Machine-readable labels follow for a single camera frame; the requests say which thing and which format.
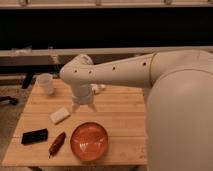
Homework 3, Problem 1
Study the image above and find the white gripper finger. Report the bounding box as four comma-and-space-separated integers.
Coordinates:
88, 103, 97, 112
72, 104, 80, 113

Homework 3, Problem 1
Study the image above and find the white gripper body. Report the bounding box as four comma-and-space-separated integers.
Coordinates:
71, 84, 94, 105

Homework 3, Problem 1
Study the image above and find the orange ceramic bowl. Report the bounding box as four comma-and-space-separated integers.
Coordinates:
70, 122, 109, 162

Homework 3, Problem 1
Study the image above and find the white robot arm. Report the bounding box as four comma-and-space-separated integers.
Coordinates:
60, 50, 213, 171

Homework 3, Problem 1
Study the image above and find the white snack package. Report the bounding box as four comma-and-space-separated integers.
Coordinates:
92, 84, 106, 94

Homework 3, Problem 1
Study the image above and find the white rectangular sponge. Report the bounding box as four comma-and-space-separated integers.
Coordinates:
50, 107, 70, 124

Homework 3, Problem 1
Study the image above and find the wooden table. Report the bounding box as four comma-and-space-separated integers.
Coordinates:
2, 80, 147, 167

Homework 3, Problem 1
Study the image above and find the clear plastic cup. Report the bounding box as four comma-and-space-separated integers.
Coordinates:
36, 73, 54, 95

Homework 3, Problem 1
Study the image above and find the dark red snack packet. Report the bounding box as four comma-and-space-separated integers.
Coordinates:
49, 132, 66, 157

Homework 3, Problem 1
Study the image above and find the black rectangular phone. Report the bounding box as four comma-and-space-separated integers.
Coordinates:
21, 129, 48, 145

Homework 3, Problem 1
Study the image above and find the black chair base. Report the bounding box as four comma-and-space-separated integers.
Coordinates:
0, 96, 19, 105

